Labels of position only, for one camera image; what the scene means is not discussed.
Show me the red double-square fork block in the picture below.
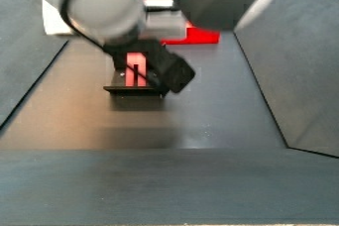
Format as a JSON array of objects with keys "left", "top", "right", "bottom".
[{"left": 126, "top": 53, "right": 147, "bottom": 87}]

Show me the red shape-sorting board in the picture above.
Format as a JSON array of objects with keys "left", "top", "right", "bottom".
[{"left": 160, "top": 23, "right": 220, "bottom": 45}]

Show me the black curved holder stand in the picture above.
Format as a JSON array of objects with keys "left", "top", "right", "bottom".
[{"left": 103, "top": 47, "right": 170, "bottom": 97}]

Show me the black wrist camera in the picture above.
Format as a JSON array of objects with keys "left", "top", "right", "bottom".
[{"left": 103, "top": 40, "right": 196, "bottom": 94}]

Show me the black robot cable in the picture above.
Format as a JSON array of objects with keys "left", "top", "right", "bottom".
[{"left": 60, "top": 0, "right": 116, "bottom": 53}]

